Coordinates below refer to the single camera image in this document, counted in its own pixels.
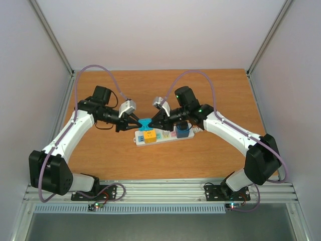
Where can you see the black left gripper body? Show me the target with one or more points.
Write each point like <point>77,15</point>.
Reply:
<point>123,119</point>

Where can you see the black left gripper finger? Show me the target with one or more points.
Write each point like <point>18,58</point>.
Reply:
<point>124,127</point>
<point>132,118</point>

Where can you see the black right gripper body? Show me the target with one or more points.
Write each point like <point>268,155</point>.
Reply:
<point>167,123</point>

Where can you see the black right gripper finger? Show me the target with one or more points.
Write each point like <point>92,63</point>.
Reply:
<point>158,117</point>
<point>156,126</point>

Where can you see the cyan plug adapter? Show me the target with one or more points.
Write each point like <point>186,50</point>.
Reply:
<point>144,124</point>

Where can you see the yellow cube socket adapter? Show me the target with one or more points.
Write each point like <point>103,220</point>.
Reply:
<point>149,136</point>

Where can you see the white power strip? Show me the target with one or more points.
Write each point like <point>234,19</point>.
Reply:
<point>139,140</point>

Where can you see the dark blue cube adapter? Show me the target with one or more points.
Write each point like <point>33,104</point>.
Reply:
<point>182,133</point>

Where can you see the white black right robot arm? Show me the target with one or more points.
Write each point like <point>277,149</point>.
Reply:
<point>260,152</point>

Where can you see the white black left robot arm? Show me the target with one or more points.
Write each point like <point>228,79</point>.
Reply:
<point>49,170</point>

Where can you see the white charger plug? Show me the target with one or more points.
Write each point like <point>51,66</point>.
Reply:
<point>166,134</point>

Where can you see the black power adapter plug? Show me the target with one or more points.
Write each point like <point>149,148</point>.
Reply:
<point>183,126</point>

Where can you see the left small circuit board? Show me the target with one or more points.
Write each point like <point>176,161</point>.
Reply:
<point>95,206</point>

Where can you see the small circuit board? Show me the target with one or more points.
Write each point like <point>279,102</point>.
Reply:
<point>233,205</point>
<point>95,206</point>

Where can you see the right small circuit board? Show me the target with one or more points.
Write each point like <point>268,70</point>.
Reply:
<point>233,205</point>

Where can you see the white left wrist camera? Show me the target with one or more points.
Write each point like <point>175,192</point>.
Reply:
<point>128,107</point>

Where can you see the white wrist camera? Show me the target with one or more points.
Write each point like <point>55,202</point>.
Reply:
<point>128,107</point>
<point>161,104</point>

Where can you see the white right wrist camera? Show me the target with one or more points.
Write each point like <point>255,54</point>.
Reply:
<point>161,104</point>

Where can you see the aluminium front rail frame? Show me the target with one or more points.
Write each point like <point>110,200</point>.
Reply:
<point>177,191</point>

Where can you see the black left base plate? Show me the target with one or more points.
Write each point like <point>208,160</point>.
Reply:
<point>97,193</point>

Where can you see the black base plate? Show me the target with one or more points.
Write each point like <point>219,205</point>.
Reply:
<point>215,192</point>
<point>97,193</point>

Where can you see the grey slotted cable duct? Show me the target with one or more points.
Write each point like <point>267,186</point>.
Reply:
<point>114,208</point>

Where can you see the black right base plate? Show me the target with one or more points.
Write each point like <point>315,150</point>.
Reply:
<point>215,192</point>

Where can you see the right aluminium corner post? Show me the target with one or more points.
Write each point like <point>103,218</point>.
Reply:
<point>287,4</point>

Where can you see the aluminium corner post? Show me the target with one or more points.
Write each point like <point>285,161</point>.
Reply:
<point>49,32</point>
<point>287,4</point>

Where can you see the left aluminium corner post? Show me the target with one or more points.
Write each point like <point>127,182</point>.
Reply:
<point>49,32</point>

